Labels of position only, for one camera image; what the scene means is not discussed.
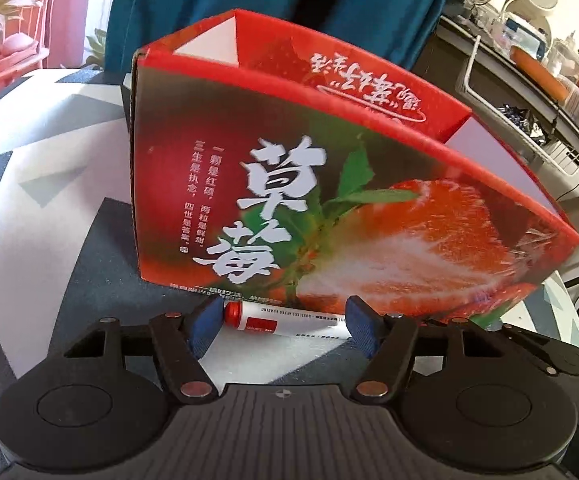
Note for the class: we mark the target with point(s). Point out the grey dressing table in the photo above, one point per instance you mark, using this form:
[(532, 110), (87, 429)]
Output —
[(444, 55)]

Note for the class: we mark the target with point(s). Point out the geometric patterned tablecloth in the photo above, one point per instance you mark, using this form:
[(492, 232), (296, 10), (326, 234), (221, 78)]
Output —
[(44, 200)]

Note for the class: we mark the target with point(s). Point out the red capped white marker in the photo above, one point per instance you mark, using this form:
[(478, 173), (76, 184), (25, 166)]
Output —
[(289, 322)]

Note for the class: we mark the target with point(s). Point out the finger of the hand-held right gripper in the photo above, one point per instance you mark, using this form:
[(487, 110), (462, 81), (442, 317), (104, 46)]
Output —
[(554, 352)]

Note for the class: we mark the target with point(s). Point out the shiny foil packet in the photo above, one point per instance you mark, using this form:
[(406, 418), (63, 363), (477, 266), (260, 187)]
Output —
[(519, 117)]

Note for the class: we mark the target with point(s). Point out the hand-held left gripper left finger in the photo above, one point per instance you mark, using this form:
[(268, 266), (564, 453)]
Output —
[(204, 327)]

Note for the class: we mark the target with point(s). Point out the printed pink room wall backdrop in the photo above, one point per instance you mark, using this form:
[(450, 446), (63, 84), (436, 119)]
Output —
[(19, 20)]

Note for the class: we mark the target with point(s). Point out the clear plastic organizer box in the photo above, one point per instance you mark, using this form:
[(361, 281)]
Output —
[(564, 57)]

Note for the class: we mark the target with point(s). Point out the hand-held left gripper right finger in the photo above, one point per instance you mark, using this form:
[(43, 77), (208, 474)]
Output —
[(364, 327)]

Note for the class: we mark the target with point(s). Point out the orange bowl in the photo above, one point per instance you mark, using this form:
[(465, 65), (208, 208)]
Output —
[(539, 72)]

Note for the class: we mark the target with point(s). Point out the red strawberry print cardboard box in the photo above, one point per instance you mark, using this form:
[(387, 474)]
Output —
[(319, 185)]

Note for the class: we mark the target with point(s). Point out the teal curtain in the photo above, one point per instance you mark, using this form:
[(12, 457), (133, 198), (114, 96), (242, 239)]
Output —
[(194, 5)]

